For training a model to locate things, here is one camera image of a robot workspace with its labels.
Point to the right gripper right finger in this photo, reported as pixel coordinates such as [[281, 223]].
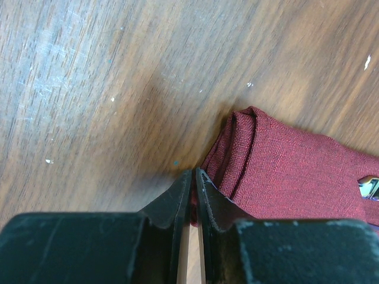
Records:
[[235, 247]]

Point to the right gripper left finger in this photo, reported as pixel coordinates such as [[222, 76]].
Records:
[[148, 246]]

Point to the dark red cloth napkin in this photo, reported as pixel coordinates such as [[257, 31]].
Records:
[[273, 171]]

